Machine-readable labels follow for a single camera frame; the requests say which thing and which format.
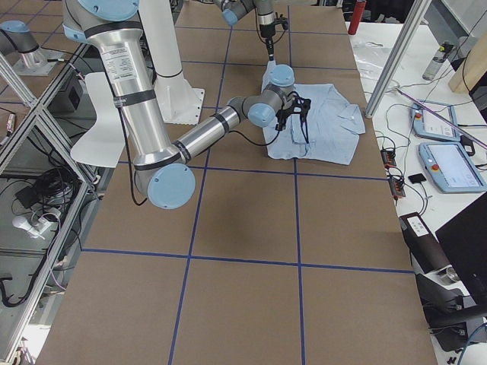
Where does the white plastic chair seat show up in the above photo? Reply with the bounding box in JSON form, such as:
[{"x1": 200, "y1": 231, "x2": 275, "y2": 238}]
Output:
[{"x1": 70, "y1": 72, "x2": 125, "y2": 168}]

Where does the clear water bottle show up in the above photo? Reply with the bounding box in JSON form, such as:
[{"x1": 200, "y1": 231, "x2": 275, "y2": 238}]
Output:
[{"x1": 422, "y1": 41, "x2": 455, "y2": 81}]

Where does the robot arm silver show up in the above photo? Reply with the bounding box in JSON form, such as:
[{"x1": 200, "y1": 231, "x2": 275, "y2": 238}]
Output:
[
  {"x1": 213, "y1": 0, "x2": 288, "y2": 62},
  {"x1": 63, "y1": 1, "x2": 311, "y2": 209}
]

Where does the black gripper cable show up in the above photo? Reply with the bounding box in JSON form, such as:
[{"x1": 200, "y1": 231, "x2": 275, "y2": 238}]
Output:
[{"x1": 228, "y1": 129, "x2": 282, "y2": 148}]

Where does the black monitor stand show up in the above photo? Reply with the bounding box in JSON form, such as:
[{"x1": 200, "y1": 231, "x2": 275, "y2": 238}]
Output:
[{"x1": 415, "y1": 274, "x2": 486, "y2": 351}]

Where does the upper teach pendant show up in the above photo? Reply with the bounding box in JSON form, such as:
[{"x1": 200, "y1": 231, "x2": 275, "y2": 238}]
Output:
[{"x1": 411, "y1": 100, "x2": 460, "y2": 142}]

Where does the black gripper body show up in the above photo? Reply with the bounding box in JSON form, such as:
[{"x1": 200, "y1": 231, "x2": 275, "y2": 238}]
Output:
[
  {"x1": 256, "y1": 13, "x2": 288, "y2": 40},
  {"x1": 275, "y1": 94, "x2": 311, "y2": 132}
]

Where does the small black device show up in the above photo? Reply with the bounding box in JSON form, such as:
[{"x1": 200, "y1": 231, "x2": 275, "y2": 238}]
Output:
[{"x1": 408, "y1": 173, "x2": 427, "y2": 185}]

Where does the red circuit board lower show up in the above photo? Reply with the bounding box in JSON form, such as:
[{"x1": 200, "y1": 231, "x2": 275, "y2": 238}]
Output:
[{"x1": 388, "y1": 176, "x2": 406, "y2": 201}]

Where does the red circuit board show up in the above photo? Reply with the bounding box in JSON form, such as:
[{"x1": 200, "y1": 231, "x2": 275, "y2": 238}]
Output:
[
  {"x1": 388, "y1": 176, "x2": 406, "y2": 201},
  {"x1": 380, "y1": 149, "x2": 397, "y2": 169}
]

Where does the red bottle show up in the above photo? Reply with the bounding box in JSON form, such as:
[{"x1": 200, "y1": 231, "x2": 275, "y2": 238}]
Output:
[{"x1": 348, "y1": 0, "x2": 367, "y2": 35}]

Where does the aluminium frame post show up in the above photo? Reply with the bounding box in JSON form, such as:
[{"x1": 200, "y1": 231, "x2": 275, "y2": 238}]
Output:
[{"x1": 364, "y1": 0, "x2": 431, "y2": 118}]

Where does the white power strip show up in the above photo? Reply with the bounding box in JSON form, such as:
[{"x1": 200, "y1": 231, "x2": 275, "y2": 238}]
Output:
[{"x1": 12, "y1": 213, "x2": 60, "y2": 240}]

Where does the wooden board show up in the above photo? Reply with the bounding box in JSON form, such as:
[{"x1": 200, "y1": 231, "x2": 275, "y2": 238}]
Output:
[{"x1": 448, "y1": 33, "x2": 486, "y2": 94}]

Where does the white camera pole base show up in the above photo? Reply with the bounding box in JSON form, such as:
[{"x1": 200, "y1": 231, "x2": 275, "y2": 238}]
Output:
[{"x1": 138, "y1": 0, "x2": 205, "y2": 125}]

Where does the lower teach pendant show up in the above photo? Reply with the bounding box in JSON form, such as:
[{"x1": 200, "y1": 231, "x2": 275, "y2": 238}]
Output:
[{"x1": 418, "y1": 141, "x2": 486, "y2": 193}]

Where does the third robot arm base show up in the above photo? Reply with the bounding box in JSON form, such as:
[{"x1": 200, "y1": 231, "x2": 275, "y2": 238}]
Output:
[{"x1": 1, "y1": 20, "x2": 57, "y2": 76}]

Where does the teach pendant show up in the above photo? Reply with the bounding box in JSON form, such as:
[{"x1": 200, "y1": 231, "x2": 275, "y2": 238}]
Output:
[
  {"x1": 411, "y1": 100, "x2": 460, "y2": 142},
  {"x1": 418, "y1": 141, "x2": 486, "y2": 193}
]

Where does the light blue button-up shirt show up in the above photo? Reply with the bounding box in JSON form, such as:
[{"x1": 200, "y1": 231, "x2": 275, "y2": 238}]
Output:
[{"x1": 257, "y1": 84, "x2": 365, "y2": 165}]

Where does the aluminium frame rail left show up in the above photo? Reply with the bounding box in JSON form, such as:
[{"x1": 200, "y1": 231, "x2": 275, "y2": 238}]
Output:
[{"x1": 1, "y1": 58, "x2": 96, "y2": 364}]

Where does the black monitor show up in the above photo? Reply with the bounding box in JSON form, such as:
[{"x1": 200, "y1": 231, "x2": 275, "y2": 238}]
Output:
[{"x1": 435, "y1": 195, "x2": 487, "y2": 304}]

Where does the black labelled box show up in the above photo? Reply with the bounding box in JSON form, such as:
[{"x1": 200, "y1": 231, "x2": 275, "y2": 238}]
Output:
[{"x1": 399, "y1": 212, "x2": 450, "y2": 273}]

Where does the red circuit board upper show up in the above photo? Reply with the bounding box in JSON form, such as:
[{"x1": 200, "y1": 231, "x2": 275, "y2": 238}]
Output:
[{"x1": 380, "y1": 149, "x2": 397, "y2": 169}]

